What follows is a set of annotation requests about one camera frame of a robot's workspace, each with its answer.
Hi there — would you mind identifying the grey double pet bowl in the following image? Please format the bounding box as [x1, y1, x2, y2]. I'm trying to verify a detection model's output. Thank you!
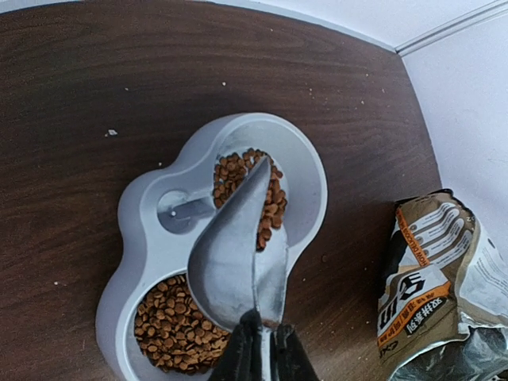
[95, 113, 328, 380]

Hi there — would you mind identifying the brown white pet food bag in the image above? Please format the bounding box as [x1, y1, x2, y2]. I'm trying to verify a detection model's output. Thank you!
[376, 189, 507, 380]

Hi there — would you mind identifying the brown kibble in bowl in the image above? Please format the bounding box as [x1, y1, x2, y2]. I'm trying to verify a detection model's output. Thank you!
[133, 273, 230, 375]

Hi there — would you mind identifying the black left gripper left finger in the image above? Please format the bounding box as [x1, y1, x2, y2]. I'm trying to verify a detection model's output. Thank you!
[208, 309, 262, 381]

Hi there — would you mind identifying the silver metal scoop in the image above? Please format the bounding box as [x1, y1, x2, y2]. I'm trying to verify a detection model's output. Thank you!
[186, 155, 290, 381]

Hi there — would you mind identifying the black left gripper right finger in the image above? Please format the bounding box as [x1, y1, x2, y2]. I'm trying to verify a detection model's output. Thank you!
[270, 325, 319, 381]

